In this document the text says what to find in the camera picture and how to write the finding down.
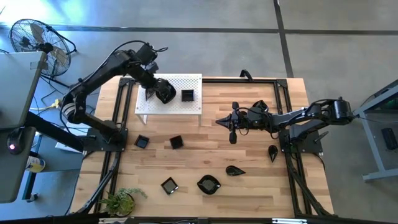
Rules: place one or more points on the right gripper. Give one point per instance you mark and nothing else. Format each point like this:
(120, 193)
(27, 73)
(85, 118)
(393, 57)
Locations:
(255, 119)

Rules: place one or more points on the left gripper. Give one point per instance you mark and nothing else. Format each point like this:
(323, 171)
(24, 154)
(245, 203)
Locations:
(150, 79)

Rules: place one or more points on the black leaf-shaped mini plate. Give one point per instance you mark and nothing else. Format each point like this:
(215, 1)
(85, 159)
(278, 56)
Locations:
(208, 185)
(261, 104)
(170, 96)

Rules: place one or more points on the black square mini plate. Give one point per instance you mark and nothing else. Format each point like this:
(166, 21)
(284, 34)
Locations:
(176, 142)
(169, 186)
(187, 95)
(141, 142)

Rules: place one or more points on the black teardrop mini plate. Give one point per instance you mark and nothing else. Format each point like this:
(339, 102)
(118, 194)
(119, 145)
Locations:
(233, 171)
(273, 152)

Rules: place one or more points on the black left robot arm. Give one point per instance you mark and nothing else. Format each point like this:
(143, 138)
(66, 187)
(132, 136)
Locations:
(93, 77)

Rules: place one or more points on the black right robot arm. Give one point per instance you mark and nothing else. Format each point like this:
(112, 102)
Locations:
(311, 116)

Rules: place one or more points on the white perforated metal shelf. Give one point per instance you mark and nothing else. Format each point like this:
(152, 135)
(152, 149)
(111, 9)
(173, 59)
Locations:
(186, 109)

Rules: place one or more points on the yellow power plug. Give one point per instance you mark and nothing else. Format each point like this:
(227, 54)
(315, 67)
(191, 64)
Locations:
(56, 103)

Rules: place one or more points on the green potted plant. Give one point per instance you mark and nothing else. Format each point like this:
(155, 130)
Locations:
(119, 203)

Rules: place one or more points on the black floor fan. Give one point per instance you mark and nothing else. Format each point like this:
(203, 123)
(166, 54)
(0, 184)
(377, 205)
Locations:
(45, 47)

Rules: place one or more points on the grey desk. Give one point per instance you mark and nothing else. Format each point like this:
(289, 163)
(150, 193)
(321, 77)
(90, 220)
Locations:
(15, 81)

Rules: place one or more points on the yellow white can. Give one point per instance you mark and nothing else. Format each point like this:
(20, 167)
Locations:
(35, 165)

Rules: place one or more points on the black round LED device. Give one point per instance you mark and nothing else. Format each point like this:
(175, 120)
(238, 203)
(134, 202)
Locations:
(17, 140)

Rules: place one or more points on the black box device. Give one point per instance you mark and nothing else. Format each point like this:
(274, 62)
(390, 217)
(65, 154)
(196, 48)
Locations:
(389, 138)

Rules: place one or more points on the black aluminium table frame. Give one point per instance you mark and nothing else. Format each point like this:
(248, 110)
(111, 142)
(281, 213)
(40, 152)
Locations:
(242, 81)

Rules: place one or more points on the silver metal bracket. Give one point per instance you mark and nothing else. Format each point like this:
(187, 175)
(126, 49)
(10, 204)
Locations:
(289, 221)
(116, 220)

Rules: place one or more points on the grey metal table frame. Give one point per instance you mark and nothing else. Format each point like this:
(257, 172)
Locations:
(371, 140)

